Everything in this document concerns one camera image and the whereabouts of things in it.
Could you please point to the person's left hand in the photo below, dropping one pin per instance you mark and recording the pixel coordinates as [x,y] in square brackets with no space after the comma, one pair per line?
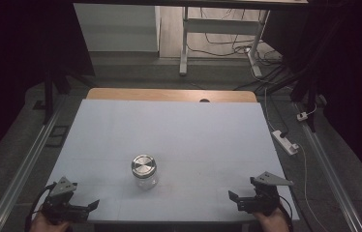
[42,226]

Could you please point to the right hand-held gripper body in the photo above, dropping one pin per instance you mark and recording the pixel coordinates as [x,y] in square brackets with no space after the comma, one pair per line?
[264,198]

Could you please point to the white desk frame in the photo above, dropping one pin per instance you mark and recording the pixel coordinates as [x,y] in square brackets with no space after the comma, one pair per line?
[221,26]

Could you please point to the person's right hand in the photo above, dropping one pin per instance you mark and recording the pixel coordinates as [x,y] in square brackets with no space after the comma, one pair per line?
[274,223]

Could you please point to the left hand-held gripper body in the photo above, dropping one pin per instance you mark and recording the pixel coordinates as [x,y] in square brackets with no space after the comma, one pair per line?
[60,199]

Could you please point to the black curtain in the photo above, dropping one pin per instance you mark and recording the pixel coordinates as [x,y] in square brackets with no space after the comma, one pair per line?
[14,64]
[353,80]

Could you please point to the clear glass jar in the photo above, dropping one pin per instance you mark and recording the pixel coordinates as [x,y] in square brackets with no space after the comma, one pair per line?
[147,183]

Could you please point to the black metal stand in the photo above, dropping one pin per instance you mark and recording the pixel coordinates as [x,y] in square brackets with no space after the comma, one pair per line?
[311,106]
[48,96]

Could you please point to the long white power strip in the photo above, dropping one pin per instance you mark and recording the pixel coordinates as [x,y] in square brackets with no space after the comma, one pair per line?
[285,141]

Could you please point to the aluminium floor rail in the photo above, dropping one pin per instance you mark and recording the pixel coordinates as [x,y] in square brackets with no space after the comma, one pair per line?
[24,170]
[330,174]

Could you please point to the small white plug adapter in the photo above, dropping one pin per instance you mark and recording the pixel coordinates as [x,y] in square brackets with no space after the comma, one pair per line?
[302,116]

